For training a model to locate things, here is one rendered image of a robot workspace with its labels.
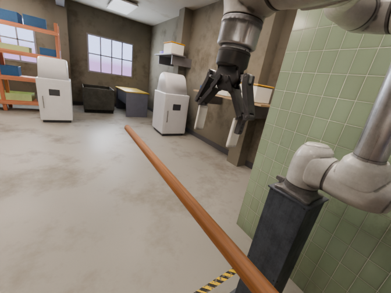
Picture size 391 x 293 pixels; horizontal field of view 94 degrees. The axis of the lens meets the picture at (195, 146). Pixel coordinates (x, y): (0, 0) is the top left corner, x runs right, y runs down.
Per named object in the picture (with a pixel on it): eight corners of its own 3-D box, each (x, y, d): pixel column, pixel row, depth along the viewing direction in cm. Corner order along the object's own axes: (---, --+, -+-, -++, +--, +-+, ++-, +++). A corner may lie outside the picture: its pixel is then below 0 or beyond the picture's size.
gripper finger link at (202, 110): (200, 105, 51) (198, 104, 51) (195, 129, 53) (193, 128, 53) (208, 106, 52) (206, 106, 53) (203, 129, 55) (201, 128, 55)
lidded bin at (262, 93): (270, 104, 294) (275, 87, 285) (253, 103, 271) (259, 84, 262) (246, 99, 331) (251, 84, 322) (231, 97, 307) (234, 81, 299)
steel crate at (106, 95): (109, 107, 712) (109, 86, 685) (116, 114, 621) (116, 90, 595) (81, 106, 658) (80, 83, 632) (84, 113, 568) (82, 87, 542)
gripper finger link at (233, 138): (241, 118, 43) (244, 119, 42) (233, 146, 45) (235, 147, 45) (233, 117, 41) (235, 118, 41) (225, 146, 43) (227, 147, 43)
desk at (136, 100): (135, 109, 768) (135, 88, 740) (148, 117, 653) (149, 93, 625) (114, 107, 723) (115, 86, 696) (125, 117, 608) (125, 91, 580)
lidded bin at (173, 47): (184, 56, 490) (185, 45, 480) (170, 53, 467) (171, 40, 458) (175, 56, 526) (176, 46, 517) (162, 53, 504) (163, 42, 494)
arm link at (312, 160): (295, 172, 105) (309, 136, 98) (330, 190, 91) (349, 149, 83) (278, 177, 96) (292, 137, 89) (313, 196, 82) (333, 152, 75)
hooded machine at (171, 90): (185, 136, 509) (194, 76, 457) (162, 136, 469) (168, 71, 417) (172, 127, 571) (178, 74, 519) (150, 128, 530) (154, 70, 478)
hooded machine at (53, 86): (74, 122, 465) (70, 60, 416) (41, 122, 427) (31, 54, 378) (73, 115, 524) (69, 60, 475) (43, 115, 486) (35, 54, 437)
